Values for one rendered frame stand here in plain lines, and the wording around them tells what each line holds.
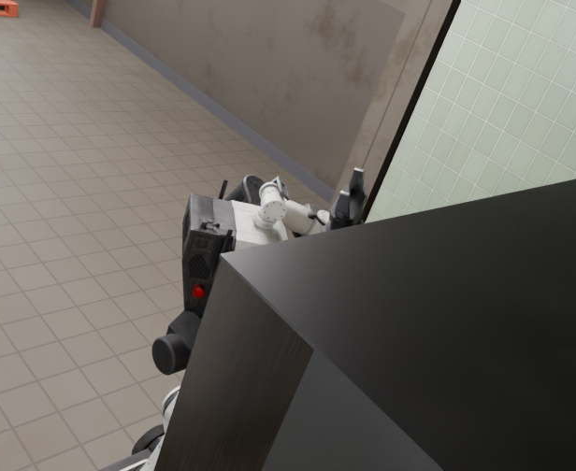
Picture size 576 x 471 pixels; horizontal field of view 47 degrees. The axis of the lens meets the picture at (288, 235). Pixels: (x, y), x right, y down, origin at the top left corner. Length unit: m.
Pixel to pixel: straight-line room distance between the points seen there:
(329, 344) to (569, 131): 2.94
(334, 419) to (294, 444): 0.03
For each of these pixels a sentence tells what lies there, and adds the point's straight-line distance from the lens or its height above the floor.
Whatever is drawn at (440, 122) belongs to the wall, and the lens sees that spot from 3.51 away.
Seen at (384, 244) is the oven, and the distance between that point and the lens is 0.41.
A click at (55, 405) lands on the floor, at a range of 3.11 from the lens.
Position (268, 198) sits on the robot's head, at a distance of 1.76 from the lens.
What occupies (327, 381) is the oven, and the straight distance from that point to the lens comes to 0.31.
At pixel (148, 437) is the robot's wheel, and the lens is 2.81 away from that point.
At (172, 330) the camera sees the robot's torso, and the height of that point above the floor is 1.02.
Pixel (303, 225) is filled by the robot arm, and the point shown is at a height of 1.31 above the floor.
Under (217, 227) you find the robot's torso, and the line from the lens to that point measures 1.76.
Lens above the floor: 2.28
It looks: 29 degrees down
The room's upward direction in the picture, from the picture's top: 20 degrees clockwise
